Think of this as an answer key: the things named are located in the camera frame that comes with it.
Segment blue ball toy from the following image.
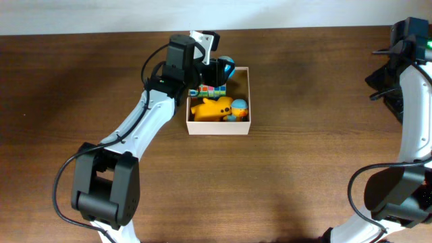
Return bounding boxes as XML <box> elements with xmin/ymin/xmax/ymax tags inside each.
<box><xmin>219</xmin><ymin>55</ymin><xmax>236</xmax><ymax>79</ymax></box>

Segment rubiks cube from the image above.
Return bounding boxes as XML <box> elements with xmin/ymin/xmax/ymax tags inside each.
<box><xmin>199</xmin><ymin>84</ymin><xmax>227</xmax><ymax>99</ymax></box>
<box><xmin>188</xmin><ymin>89</ymin><xmax>202</xmax><ymax>99</ymax></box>

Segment yellow dog toy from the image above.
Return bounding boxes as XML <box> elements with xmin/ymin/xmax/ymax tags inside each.
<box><xmin>190</xmin><ymin>97</ymin><xmax>234</xmax><ymax>122</ymax></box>

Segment yellow duck toy blue cap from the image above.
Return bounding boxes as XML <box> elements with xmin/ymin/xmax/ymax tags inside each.
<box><xmin>223</xmin><ymin>99</ymin><xmax>248</xmax><ymax>122</ymax></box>

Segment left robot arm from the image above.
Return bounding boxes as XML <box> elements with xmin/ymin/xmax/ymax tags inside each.
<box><xmin>71</xmin><ymin>31</ymin><xmax>235</xmax><ymax>242</ymax></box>

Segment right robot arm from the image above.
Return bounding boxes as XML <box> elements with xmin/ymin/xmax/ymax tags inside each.
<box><xmin>320</xmin><ymin>17</ymin><xmax>431</xmax><ymax>242</ymax></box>

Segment beige open cardboard box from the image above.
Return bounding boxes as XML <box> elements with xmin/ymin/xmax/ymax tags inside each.
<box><xmin>186</xmin><ymin>67</ymin><xmax>252</xmax><ymax>135</ymax></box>

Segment right black cable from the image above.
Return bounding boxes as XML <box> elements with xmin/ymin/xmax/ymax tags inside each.
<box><xmin>346</xmin><ymin>47</ymin><xmax>432</xmax><ymax>236</ymax></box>

